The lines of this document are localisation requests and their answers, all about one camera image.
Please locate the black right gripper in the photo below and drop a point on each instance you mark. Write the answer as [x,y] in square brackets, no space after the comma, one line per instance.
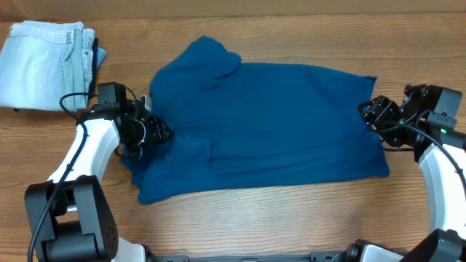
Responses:
[381,110]

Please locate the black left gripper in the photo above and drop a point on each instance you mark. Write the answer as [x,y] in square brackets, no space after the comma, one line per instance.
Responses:
[156,129]

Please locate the dark blue polo shirt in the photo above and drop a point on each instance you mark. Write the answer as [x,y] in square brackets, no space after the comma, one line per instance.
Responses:
[248,125]

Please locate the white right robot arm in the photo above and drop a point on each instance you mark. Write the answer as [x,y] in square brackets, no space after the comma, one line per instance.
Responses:
[424,124]

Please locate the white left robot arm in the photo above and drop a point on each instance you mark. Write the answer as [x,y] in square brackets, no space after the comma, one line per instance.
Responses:
[69,216]

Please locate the folded dark navy garment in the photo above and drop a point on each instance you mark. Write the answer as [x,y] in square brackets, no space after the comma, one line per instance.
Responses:
[99,55]

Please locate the folded light blue jeans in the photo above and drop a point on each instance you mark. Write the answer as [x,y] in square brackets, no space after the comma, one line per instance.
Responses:
[41,62]

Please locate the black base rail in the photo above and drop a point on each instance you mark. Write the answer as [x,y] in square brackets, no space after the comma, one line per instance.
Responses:
[326,256]

